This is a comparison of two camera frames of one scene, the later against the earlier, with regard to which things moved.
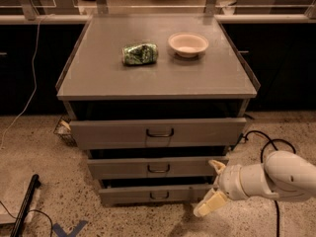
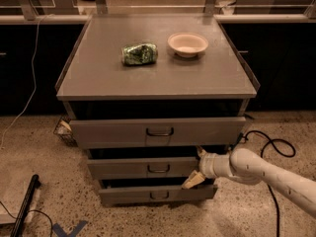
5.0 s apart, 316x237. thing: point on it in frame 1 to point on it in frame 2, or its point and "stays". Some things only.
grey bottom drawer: (120, 195) stays
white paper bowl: (187, 43) stays
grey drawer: (154, 167) stays
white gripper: (229, 182) to (207, 165)
